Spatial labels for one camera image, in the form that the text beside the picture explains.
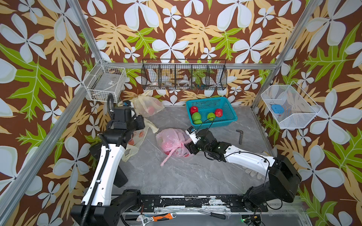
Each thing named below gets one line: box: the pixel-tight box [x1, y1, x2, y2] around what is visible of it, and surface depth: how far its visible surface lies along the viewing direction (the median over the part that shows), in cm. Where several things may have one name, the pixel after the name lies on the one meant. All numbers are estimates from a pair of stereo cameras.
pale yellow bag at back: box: [132, 89, 165, 118], surface depth 110 cm
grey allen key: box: [236, 129, 244, 145], surface depth 103 cm
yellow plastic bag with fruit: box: [121, 117, 160, 163], surface depth 98 cm
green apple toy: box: [206, 112, 216, 122], surface depth 110 cm
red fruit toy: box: [214, 108, 223, 118], surface depth 113 cm
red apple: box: [189, 105, 198, 116], surface depth 113 cm
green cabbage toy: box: [191, 112, 202, 122], surface depth 110 cm
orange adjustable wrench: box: [136, 212, 177, 226], surface depth 71 cm
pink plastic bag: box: [155, 128, 192, 167], surface depth 88 cm
